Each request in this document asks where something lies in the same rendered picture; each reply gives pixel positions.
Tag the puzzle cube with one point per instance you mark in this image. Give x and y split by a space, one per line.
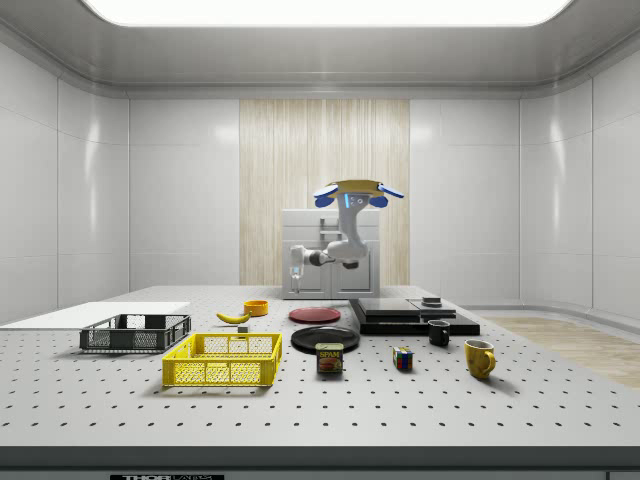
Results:
403 358

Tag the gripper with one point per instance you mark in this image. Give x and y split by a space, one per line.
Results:
297 281

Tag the yellow basket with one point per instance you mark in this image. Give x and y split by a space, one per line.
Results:
220 372

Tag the banana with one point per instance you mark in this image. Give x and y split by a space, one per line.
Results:
232 318

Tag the dark grey basket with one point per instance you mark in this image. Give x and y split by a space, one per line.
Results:
130 340

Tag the yellow mug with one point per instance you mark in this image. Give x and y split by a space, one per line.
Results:
477 360

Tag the red plate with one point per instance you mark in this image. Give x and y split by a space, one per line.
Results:
314 315

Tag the drone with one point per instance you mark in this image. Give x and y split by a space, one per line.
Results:
357 186

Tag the flat-sided can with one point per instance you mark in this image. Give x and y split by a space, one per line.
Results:
329 360

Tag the black plate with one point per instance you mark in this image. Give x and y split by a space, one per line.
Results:
325 337

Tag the white cabinet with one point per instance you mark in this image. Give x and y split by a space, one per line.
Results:
310 235

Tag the black mug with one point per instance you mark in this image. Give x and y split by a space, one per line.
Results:
438 334

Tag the yellow bowl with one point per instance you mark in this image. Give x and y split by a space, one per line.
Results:
255 310

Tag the black stove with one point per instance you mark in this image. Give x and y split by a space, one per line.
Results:
390 315

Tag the white board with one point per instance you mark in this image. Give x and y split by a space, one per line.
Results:
90 315

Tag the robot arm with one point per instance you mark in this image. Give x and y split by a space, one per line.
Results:
350 235

